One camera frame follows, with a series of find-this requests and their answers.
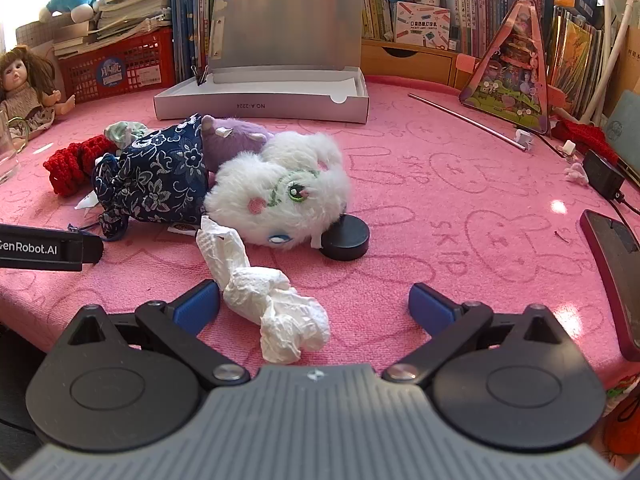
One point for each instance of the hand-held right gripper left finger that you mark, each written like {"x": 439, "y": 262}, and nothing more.
{"x": 196, "y": 306}

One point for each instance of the brown-haired doll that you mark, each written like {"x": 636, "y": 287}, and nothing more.
{"x": 20, "y": 80}

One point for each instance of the white fluffy plush toy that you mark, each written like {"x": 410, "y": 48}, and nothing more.
{"x": 250, "y": 180}

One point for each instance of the purple plush toy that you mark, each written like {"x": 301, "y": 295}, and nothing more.
{"x": 235, "y": 142}

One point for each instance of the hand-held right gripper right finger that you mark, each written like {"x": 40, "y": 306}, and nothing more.
{"x": 431, "y": 306}

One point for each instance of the clear glass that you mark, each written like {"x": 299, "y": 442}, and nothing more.
{"x": 7, "y": 155}

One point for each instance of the black power adapter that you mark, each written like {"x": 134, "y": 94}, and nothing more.
{"x": 602, "y": 172}

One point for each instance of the grey notebook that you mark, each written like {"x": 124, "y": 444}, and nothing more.
{"x": 625, "y": 122}

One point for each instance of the red knitted cloth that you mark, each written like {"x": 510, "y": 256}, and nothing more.
{"x": 585, "y": 135}

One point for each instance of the pink triangular toy house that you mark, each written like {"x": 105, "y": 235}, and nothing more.
{"x": 510, "y": 75}

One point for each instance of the white tissue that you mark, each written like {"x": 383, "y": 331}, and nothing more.
{"x": 260, "y": 295}

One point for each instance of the white pipe frame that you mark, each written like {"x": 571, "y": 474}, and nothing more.
{"x": 617, "y": 35}

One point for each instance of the white label printer box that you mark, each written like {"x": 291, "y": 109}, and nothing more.
{"x": 422, "y": 22}

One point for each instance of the wooden drawer organizer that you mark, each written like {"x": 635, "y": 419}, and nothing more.
{"x": 410, "y": 57}

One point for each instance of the row of tall blue books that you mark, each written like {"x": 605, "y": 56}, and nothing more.
{"x": 192, "y": 20}

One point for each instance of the dark red phone case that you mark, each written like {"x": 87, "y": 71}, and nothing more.
{"x": 615, "y": 270}

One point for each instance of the stack of worn books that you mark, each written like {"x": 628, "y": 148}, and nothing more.
{"x": 130, "y": 10}

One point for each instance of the pink rabbit print table cloth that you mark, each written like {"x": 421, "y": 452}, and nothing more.
{"x": 450, "y": 200}

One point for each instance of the black binder clip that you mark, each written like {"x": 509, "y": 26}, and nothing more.
{"x": 204, "y": 76}

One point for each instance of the orange bag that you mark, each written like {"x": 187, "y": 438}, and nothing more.
{"x": 625, "y": 420}

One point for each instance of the blue floral fabric pouch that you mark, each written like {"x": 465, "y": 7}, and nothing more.
{"x": 160, "y": 180}

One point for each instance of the red knitted item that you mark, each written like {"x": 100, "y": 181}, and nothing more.
{"x": 70, "y": 165}

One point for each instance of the silver metal box with lid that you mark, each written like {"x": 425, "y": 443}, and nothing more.
{"x": 285, "y": 30}

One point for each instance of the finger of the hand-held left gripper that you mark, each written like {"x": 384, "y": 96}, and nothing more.
{"x": 92, "y": 250}

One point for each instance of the red plastic basket with label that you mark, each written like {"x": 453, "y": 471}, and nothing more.
{"x": 145, "y": 60}

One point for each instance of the row of colourful thin books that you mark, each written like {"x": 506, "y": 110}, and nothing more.
{"x": 575, "y": 55}

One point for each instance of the black round case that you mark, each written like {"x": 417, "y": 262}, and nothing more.
{"x": 347, "y": 237}

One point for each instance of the thin metal rod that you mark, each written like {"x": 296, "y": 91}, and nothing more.
{"x": 465, "y": 119}

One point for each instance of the green checked cloth bundle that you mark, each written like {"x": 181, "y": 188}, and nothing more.
{"x": 122, "y": 132}

